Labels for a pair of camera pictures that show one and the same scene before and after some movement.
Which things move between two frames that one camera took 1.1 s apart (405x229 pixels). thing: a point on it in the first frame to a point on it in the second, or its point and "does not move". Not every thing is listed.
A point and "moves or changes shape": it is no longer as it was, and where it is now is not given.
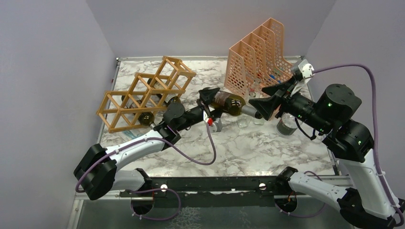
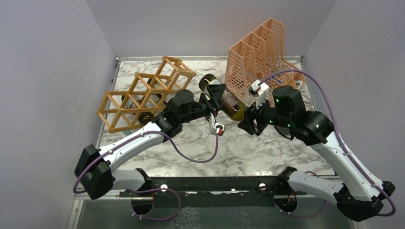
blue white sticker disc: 130,133 does not move
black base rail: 213,192 does not move
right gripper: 265,105 to 251,113
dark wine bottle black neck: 233,104 moves or changes shape
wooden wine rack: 119,111 does not move
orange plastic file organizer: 260,56 does not move
